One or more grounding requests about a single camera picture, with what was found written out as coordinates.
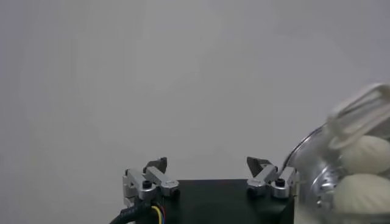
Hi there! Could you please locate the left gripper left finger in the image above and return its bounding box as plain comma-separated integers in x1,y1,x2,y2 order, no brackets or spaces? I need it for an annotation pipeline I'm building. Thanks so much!
122,156,180,208

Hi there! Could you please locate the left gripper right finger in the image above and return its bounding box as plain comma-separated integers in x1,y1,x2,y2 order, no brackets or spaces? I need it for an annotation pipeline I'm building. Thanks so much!
246,156,298,199

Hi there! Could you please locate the white steamed baozi bun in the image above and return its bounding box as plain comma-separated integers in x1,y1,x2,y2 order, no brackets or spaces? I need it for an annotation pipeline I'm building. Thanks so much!
333,173,390,214
339,135,390,176

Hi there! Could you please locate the round glass pot lid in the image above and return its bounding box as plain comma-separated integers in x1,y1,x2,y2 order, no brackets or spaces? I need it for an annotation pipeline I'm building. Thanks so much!
282,82,390,224

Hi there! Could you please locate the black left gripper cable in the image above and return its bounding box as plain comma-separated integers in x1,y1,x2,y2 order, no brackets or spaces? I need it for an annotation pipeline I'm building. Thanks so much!
108,199,168,224

